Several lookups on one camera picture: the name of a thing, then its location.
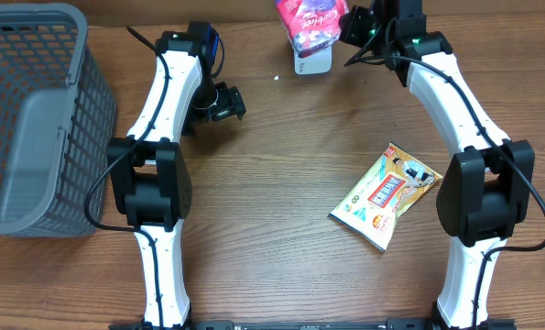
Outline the grey plastic mesh basket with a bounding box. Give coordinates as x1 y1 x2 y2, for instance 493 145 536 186
0 3 116 237

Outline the red purple tissue pack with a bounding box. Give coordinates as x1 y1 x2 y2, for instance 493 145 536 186
276 0 349 58

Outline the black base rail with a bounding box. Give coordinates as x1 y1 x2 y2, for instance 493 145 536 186
108 318 517 330

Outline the white barcode scanner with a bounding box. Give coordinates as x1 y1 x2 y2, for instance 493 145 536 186
293 45 332 75

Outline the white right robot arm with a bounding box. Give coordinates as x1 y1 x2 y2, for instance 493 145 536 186
339 0 545 329

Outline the yellow snack bag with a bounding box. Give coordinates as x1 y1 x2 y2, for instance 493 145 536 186
330 143 442 252

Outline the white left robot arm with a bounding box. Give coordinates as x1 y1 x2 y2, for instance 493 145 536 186
84 21 246 329

